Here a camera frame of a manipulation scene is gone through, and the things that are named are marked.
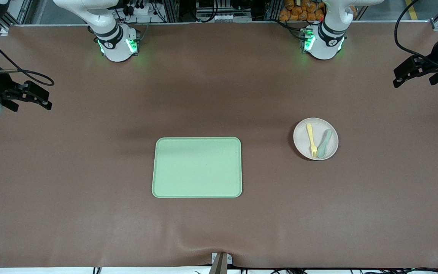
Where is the yellow plastic fork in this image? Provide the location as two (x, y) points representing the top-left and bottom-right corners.
(306, 123), (318, 158)

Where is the round white plate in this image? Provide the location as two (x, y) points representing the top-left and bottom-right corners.
(293, 118), (339, 161)

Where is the pale green plastic spoon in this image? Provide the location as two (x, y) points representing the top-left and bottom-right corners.
(316, 129), (333, 159)

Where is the pile of orange items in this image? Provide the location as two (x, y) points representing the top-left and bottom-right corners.
(279, 0), (326, 22)

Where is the white power strip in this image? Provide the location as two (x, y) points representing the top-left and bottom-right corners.
(127, 3), (156, 16)

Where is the light green rectangular tray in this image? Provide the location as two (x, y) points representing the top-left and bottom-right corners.
(152, 137), (243, 198)

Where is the brown table mat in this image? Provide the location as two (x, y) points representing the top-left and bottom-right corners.
(0, 21), (438, 269)

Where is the white connector block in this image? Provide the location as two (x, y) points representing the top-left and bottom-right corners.
(199, 13), (233, 22)

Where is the metal table edge clamp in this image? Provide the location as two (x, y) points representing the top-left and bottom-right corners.
(211, 252), (233, 274)

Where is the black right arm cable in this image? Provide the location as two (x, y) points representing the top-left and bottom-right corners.
(0, 20), (55, 86)

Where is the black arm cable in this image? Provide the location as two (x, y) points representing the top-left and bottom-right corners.
(0, 20), (55, 86)
(394, 0), (438, 69)

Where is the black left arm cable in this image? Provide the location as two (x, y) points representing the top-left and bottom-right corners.
(394, 0), (438, 69)

